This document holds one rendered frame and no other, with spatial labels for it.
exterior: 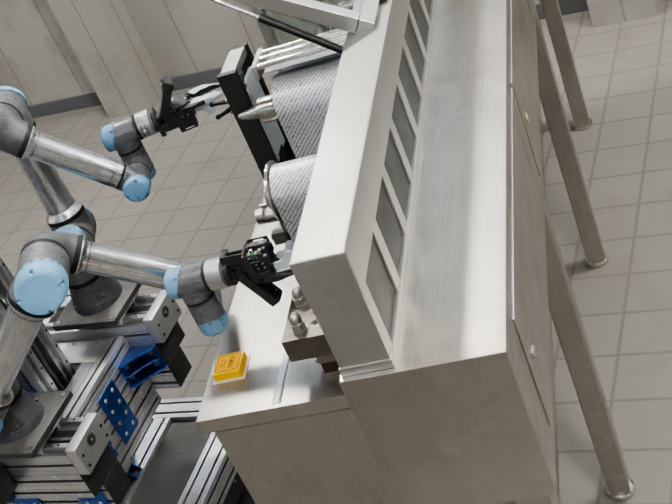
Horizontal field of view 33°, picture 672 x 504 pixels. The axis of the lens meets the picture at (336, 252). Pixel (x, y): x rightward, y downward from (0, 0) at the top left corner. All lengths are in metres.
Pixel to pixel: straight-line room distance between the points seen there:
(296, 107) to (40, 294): 0.72
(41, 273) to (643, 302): 2.06
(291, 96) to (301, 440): 0.79
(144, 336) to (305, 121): 0.97
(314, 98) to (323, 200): 1.01
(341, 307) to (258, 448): 1.11
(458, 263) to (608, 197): 2.63
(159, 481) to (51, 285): 1.19
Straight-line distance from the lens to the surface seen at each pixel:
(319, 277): 1.55
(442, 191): 1.97
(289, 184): 2.49
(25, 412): 3.05
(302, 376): 2.59
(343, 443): 2.60
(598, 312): 3.88
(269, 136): 2.87
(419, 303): 1.74
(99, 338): 3.42
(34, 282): 2.62
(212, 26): 6.39
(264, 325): 2.80
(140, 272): 2.79
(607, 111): 4.91
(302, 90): 2.65
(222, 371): 2.69
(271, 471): 2.70
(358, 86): 1.92
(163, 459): 3.73
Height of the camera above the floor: 2.47
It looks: 32 degrees down
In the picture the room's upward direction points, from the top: 24 degrees counter-clockwise
